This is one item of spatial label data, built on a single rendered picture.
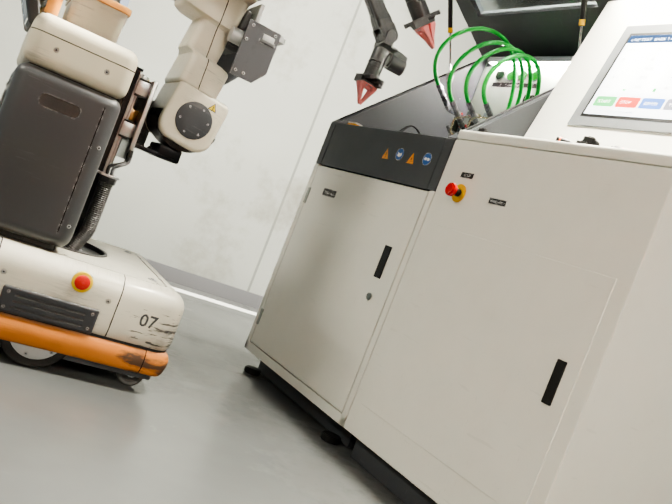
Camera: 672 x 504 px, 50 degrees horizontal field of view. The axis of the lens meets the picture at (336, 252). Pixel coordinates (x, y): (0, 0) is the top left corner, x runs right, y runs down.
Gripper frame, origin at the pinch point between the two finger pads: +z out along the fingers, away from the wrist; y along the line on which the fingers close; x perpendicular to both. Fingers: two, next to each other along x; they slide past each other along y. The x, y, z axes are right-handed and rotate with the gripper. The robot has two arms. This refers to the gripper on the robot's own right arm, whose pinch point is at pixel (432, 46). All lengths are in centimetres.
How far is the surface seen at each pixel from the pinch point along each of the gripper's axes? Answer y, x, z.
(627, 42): 43, -30, 20
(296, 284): -65, 28, 56
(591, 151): -4, -67, 33
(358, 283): -52, -4, 56
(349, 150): -28.8, 28.0, 21.7
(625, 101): 27, -42, 33
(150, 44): -60, 187, -52
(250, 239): -54, 202, 66
